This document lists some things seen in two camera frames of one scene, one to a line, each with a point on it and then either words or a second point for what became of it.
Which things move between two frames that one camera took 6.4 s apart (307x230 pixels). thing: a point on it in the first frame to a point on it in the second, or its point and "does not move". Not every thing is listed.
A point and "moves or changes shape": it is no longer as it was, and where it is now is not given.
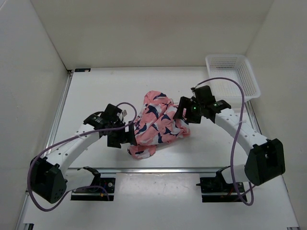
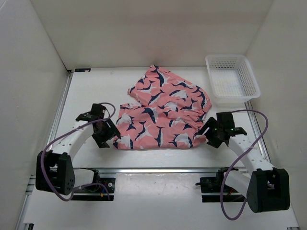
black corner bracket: x=82 y=70 does not move
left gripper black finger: x=115 y=140 to x=101 y=141
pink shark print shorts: x=156 y=125 moves or changes shape
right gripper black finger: x=193 y=116 to x=215 y=142
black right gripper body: x=196 y=107 to x=215 y=130
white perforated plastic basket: x=236 y=67 does not move
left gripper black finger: x=132 y=135 to x=112 y=127
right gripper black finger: x=184 y=102 to x=206 y=127
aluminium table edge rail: x=160 y=169 does not move
